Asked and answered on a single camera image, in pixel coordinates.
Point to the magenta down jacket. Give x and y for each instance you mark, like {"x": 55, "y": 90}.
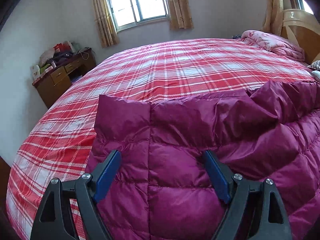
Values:
{"x": 169, "y": 152}

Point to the clutter pile on desk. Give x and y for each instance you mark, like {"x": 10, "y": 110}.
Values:
{"x": 54, "y": 56}

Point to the wooden desk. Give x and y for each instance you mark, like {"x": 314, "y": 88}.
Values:
{"x": 58, "y": 80}

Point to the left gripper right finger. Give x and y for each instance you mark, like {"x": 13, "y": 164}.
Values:
{"x": 255, "y": 209}

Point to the left yellow curtain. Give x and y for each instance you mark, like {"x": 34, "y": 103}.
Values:
{"x": 106, "y": 28}

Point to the red plaid bed sheet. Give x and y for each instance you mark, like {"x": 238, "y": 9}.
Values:
{"x": 59, "y": 144}

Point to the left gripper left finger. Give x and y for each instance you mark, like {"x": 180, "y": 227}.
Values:
{"x": 54, "y": 219}

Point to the far right yellow curtain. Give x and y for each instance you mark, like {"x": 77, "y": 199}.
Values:
{"x": 273, "y": 21}

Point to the window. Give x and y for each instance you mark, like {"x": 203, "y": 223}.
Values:
{"x": 132, "y": 13}

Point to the yellow curtain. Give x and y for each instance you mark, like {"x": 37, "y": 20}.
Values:
{"x": 273, "y": 21}
{"x": 180, "y": 15}
{"x": 106, "y": 28}

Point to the wooden headboard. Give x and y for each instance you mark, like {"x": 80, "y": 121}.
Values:
{"x": 302, "y": 29}

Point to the striped pillow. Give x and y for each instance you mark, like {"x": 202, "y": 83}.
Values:
{"x": 315, "y": 65}

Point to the pink floral quilt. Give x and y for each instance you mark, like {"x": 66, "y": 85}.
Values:
{"x": 275, "y": 44}

